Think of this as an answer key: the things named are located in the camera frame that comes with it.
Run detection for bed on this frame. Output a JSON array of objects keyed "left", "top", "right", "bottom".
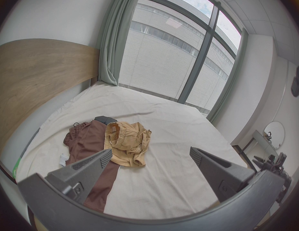
[{"left": 0, "top": 39, "right": 247, "bottom": 219}]

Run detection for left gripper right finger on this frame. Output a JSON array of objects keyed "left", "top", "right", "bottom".
[{"left": 189, "top": 146, "right": 255, "bottom": 203}]

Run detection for brown shorts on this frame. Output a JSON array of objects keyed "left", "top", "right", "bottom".
[{"left": 63, "top": 120, "right": 120, "bottom": 213}]

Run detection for tan shorts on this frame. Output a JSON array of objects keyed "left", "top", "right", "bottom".
[{"left": 105, "top": 121, "right": 152, "bottom": 167}]

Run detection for window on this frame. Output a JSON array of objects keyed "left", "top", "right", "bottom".
[{"left": 118, "top": 0, "right": 244, "bottom": 116}]

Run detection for grey-green curtain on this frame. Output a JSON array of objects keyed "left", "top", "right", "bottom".
[{"left": 96, "top": 0, "right": 146, "bottom": 86}]

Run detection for round mirror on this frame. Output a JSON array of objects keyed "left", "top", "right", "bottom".
[{"left": 264, "top": 121, "right": 285, "bottom": 149}]

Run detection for black garment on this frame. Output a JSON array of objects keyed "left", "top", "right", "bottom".
[{"left": 94, "top": 116, "right": 119, "bottom": 125}]

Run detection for white garment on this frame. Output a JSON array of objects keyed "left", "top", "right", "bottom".
[{"left": 59, "top": 154, "right": 71, "bottom": 167}]

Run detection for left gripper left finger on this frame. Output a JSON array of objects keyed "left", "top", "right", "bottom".
[{"left": 46, "top": 149, "right": 113, "bottom": 204}]

